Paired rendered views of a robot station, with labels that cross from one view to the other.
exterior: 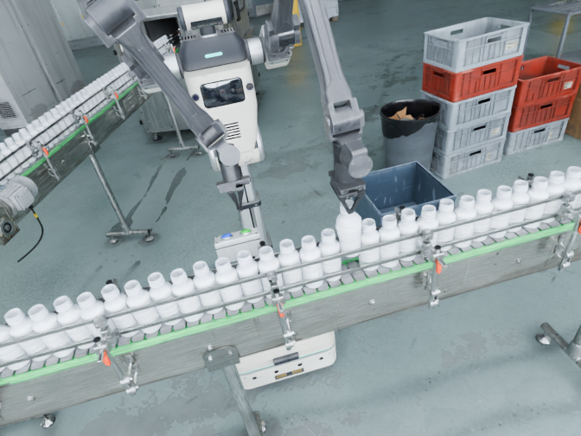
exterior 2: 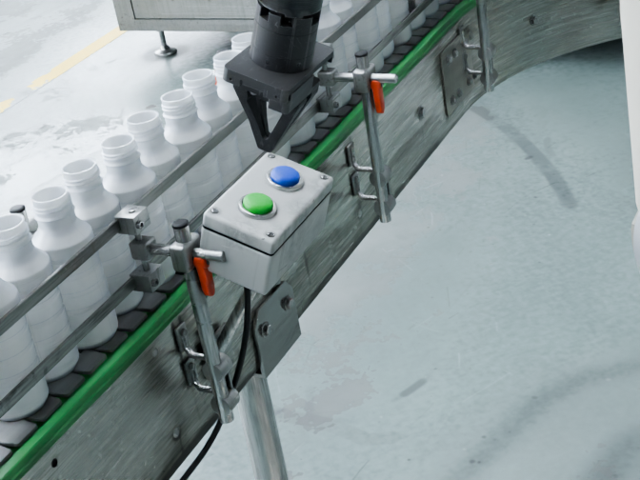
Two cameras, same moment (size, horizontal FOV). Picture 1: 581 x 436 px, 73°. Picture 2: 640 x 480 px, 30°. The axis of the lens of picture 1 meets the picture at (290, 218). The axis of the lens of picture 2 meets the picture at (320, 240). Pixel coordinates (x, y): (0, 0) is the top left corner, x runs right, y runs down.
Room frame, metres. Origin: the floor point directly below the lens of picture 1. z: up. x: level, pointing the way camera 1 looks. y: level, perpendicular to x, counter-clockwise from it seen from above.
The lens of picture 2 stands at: (1.67, -0.65, 1.63)
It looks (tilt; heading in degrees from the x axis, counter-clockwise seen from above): 28 degrees down; 128
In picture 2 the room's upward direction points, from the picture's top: 10 degrees counter-clockwise
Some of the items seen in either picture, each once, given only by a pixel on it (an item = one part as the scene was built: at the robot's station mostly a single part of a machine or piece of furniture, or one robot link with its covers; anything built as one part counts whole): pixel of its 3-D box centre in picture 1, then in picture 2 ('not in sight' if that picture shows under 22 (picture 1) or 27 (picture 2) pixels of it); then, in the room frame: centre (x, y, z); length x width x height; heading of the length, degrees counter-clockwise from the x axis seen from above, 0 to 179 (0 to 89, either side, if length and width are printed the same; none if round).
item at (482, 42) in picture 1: (473, 43); not in sight; (3.02, -1.57, 1.00); 0.61 x 0.41 x 0.22; 106
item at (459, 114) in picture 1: (465, 100); not in sight; (3.01, -1.57, 0.55); 0.61 x 0.41 x 0.22; 105
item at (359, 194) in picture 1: (347, 195); not in sight; (0.84, -0.16, 1.27); 0.07 x 0.07 x 0.09; 8
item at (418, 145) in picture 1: (407, 146); not in sight; (2.83, -1.04, 0.32); 0.45 x 0.45 x 0.64
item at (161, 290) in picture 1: (164, 298); (240, 118); (0.77, 0.37, 1.08); 0.06 x 0.06 x 0.17
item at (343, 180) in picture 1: (346, 170); not in sight; (0.84, -0.15, 1.35); 0.10 x 0.07 x 0.07; 8
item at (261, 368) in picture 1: (272, 307); not in sight; (1.44, 0.17, 0.24); 0.68 x 0.53 x 0.41; 8
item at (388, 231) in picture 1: (388, 240); not in sight; (0.86, -0.27, 1.08); 0.06 x 0.06 x 0.17
